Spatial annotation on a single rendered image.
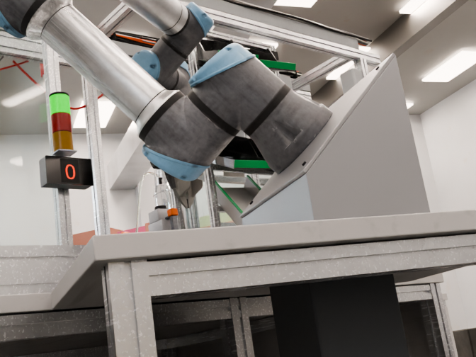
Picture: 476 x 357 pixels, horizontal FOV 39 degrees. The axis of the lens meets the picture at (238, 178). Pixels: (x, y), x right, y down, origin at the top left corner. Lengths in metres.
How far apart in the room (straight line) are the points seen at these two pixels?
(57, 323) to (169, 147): 0.36
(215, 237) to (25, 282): 0.57
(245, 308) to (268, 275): 0.62
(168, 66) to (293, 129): 0.48
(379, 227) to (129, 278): 0.33
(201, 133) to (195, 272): 0.43
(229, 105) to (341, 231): 0.40
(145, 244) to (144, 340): 0.11
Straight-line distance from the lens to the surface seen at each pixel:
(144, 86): 1.23
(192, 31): 1.54
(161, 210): 1.66
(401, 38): 10.92
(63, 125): 1.74
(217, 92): 1.18
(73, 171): 1.70
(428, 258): 0.96
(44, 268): 1.31
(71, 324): 1.24
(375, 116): 1.09
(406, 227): 0.92
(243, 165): 1.79
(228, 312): 1.43
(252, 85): 1.18
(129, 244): 0.77
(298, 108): 1.19
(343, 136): 1.05
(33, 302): 1.20
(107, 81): 1.25
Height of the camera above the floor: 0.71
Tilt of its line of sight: 15 degrees up
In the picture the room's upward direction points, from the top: 8 degrees counter-clockwise
